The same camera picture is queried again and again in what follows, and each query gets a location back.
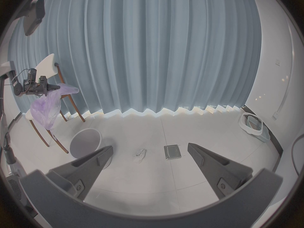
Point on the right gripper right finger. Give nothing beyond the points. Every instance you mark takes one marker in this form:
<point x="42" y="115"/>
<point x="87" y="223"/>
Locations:
<point x="217" y="170"/>

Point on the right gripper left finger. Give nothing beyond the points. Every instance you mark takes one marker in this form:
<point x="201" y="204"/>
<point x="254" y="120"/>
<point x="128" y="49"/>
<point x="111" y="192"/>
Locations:
<point x="78" y="172"/>

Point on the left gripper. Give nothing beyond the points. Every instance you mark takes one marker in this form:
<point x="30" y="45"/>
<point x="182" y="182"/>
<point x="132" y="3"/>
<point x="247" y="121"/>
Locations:
<point x="35" y="89"/>

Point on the purple plastic bag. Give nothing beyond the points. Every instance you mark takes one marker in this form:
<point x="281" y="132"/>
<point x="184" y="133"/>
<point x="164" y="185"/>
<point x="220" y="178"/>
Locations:
<point x="45" y="110"/>

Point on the white trash bin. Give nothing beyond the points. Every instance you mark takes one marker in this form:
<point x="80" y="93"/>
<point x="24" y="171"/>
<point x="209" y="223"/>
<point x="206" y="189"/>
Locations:
<point x="83" y="144"/>

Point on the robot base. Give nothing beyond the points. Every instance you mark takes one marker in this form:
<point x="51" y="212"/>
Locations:
<point x="14" y="189"/>

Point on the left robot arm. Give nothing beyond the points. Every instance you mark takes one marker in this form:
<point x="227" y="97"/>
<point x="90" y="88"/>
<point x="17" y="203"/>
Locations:
<point x="9" y="153"/>

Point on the white wooden chair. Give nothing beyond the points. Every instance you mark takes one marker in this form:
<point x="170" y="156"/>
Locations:
<point x="46" y="66"/>

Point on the white and blue litter box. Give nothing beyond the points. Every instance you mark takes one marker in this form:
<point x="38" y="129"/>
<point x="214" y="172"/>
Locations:
<point x="255" y="127"/>

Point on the crumpled white paper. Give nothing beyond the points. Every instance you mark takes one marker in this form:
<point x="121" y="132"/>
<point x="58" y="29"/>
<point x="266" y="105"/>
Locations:
<point x="139" y="155"/>

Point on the blue-green curtain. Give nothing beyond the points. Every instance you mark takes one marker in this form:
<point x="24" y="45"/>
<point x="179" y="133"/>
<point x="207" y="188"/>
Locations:
<point x="154" y="44"/>

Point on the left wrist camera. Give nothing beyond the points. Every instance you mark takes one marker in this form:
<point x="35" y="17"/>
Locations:
<point x="43" y="79"/>

